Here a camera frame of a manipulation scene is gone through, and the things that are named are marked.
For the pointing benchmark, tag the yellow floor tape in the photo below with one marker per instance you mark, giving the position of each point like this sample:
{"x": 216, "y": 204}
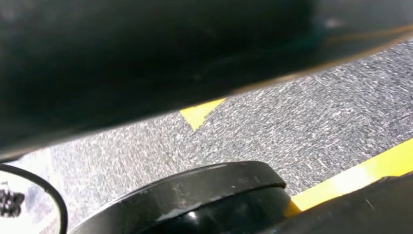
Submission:
{"x": 355, "y": 176}
{"x": 197, "y": 113}

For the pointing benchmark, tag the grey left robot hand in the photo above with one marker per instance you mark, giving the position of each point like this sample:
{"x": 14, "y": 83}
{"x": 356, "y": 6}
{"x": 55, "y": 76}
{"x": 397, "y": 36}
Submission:
{"x": 129, "y": 48}

